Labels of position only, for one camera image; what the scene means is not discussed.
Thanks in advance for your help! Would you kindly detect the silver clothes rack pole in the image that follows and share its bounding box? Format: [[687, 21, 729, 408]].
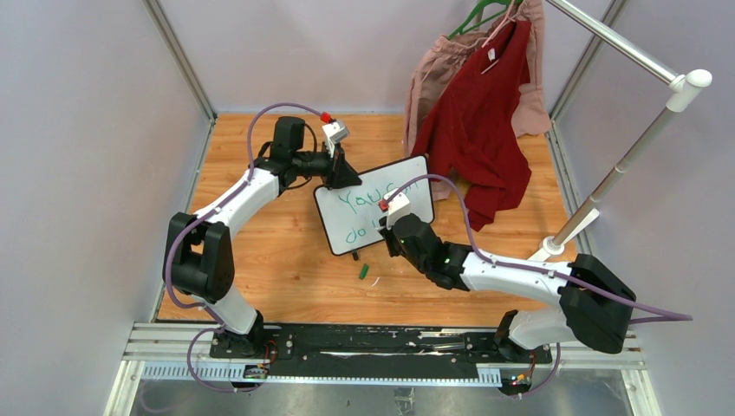
[[553, 1, 732, 259]]

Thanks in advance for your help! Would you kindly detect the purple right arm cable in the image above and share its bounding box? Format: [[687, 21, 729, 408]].
[[380, 173, 693, 397]]

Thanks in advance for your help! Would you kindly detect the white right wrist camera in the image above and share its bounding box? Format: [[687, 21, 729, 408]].
[[378, 190, 411, 230]]

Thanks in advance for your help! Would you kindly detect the white whiteboard black frame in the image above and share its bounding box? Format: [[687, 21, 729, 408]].
[[314, 156, 428, 256]]

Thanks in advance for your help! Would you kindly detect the red hanging shirt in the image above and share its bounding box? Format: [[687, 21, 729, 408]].
[[412, 21, 531, 231]]

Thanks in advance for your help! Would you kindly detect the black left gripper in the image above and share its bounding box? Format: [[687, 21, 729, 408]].
[[292, 140, 361, 192]]

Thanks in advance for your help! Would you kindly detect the pink hanging garment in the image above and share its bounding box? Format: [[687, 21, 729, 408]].
[[401, 0, 554, 202]]

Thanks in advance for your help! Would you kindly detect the green clothes hanger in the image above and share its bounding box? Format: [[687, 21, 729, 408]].
[[446, 0, 517, 40]]

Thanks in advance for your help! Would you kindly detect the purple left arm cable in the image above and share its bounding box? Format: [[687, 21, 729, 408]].
[[164, 101, 335, 395]]

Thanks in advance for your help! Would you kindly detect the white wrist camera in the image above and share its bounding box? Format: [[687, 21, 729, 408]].
[[378, 190, 411, 230], [322, 120, 350, 157]]

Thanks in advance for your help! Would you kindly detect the green marker cap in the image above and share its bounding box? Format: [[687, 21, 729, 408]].
[[358, 263, 369, 280]]

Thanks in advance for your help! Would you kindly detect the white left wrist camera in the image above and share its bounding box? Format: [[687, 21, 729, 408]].
[[322, 120, 350, 157]]

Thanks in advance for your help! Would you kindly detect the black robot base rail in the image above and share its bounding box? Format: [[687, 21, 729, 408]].
[[123, 321, 644, 388]]

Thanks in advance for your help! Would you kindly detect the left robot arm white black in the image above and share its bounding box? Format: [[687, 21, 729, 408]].
[[162, 114, 361, 358]]

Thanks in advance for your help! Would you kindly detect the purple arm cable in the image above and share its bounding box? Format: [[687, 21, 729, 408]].
[[380, 173, 693, 397], [164, 101, 335, 395]]

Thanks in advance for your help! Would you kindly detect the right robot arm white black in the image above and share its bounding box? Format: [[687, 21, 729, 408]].
[[379, 214, 636, 362]]

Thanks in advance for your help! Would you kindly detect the white clothes rack base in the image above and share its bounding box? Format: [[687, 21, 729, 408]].
[[529, 207, 600, 262]]

